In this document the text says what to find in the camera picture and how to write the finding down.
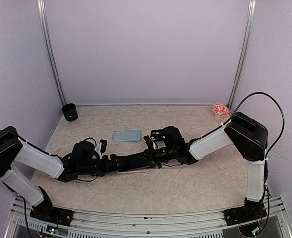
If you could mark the right aluminium post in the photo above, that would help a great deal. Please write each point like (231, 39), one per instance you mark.
(243, 52)

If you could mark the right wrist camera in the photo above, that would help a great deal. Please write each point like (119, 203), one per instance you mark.
(150, 142)

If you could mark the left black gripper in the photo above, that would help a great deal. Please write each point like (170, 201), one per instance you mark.
(107, 168)

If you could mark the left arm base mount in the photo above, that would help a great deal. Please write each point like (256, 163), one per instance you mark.
(45, 211)

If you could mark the black phone case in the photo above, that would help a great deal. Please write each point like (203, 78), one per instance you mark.
(156, 136)

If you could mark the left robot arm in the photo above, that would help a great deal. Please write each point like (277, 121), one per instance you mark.
(86, 158)

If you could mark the aluminium post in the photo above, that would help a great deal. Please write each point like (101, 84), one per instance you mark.
(49, 49)
(243, 52)

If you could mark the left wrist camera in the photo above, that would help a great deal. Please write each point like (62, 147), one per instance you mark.
(102, 147)

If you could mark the pink phone case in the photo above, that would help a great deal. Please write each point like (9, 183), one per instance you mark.
(132, 171)

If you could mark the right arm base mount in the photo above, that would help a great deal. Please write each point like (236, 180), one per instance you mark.
(250, 211)

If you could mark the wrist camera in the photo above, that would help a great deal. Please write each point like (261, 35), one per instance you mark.
(102, 147)
(150, 142)

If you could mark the left aluminium post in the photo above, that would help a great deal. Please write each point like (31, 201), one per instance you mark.
(49, 49)

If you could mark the red patterned bowl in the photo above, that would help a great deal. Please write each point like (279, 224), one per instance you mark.
(220, 110)

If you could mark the aluminium front rail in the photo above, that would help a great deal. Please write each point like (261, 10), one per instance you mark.
(86, 224)

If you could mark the light blue phone case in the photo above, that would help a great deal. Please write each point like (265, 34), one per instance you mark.
(127, 136)

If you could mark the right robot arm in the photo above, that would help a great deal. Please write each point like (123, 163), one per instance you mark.
(249, 137)

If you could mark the dark green cup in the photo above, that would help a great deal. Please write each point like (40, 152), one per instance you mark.
(70, 112)

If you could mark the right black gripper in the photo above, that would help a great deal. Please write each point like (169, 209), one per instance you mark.
(149, 157)

